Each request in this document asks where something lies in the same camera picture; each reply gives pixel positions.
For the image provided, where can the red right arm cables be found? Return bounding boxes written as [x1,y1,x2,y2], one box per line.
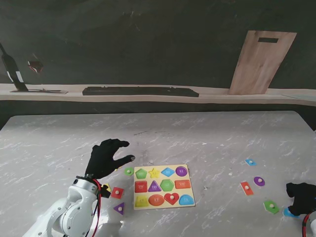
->
[301,213,309,237]

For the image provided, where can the red square puzzle piece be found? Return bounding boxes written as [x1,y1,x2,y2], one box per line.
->
[110,187,125,199]

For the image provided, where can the blue semicircle puzzle piece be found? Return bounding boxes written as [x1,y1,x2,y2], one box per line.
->
[283,207,301,219]

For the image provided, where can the green pentagon puzzle piece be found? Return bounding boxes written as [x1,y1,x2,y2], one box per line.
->
[263,199,280,215]

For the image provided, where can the red heart puzzle piece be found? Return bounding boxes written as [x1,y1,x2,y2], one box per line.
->
[164,192,180,206]

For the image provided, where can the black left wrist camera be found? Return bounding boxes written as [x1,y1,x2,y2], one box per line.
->
[98,185,111,198]

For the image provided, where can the dark wine bottle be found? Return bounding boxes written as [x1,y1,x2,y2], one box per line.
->
[0,41,29,91]

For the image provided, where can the flat wooden coaster board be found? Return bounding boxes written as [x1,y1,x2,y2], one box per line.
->
[9,88,69,95]

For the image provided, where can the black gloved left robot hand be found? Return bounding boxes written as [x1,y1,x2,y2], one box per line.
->
[85,139,136,180]

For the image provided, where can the red left arm cables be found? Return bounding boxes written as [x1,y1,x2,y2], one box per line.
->
[91,179,104,237]

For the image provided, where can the red arm cables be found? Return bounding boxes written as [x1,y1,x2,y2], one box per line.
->
[301,213,309,237]
[91,179,104,237]

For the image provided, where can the orange rectangle puzzle piece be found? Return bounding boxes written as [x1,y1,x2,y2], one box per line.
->
[240,181,254,196]

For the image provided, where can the long wooden shelf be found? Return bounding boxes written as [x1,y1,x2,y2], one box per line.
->
[0,83,316,107]

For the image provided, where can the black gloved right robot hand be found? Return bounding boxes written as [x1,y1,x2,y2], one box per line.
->
[285,182,316,216]

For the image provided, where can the purple triangle puzzle piece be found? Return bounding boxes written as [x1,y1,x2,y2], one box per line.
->
[113,202,126,216]

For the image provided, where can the long black tray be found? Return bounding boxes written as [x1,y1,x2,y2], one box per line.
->
[82,85,199,98]

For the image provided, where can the wooden cutting board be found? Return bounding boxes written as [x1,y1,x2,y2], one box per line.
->
[228,30,298,95]

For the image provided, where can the red wine glass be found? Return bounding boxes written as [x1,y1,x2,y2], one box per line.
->
[26,51,47,92]

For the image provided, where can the wooden shape puzzle board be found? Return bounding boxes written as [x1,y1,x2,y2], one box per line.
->
[133,164,196,210]

